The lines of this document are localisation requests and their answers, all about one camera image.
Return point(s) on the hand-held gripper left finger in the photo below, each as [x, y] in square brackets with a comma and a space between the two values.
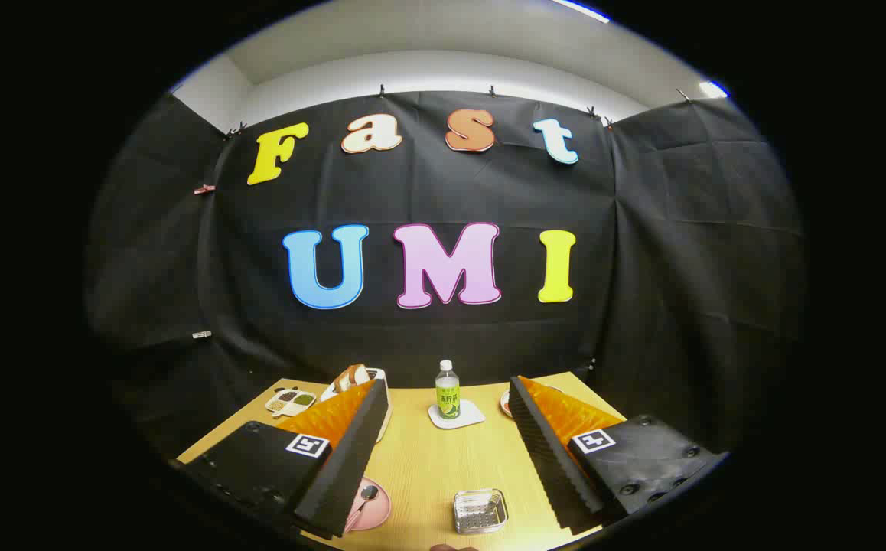
[351, 459]

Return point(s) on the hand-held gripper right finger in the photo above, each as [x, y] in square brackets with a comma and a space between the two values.
[550, 459]

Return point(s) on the pink round plate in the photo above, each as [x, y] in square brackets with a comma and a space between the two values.
[379, 510]

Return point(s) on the plate of mixed food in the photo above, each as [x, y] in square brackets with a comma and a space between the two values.
[505, 402]

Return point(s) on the brown crust bread slice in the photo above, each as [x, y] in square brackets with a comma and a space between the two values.
[360, 375]
[341, 381]

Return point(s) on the white divided condiment dish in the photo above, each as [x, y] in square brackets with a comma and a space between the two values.
[290, 402]

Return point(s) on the white toaster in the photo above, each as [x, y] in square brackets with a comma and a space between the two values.
[376, 374]

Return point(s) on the white square coaster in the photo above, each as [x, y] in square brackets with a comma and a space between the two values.
[471, 418]

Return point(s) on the green label drink bottle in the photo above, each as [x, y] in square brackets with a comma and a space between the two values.
[447, 394]

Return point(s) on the ceiling light strip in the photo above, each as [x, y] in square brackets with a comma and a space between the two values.
[713, 89]
[579, 9]

